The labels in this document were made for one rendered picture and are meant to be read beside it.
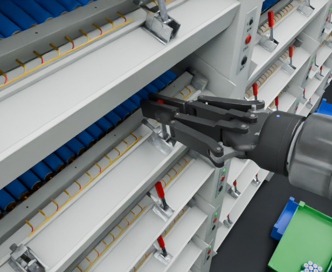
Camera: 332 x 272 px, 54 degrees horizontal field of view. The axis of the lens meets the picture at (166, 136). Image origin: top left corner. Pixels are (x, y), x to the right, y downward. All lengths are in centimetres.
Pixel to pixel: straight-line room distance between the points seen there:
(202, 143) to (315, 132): 13
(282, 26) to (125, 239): 69
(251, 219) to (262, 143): 126
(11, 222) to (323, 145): 37
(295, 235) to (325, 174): 119
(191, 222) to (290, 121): 59
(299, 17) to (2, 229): 92
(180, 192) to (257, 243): 88
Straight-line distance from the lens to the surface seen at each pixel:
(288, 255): 154
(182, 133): 43
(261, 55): 84
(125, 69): 37
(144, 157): 53
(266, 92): 106
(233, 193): 124
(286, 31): 97
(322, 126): 38
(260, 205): 169
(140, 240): 67
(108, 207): 48
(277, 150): 38
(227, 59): 62
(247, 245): 156
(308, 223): 156
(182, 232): 91
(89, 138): 51
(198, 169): 78
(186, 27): 47
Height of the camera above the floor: 133
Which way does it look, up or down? 43 degrees down
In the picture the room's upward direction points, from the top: straight up
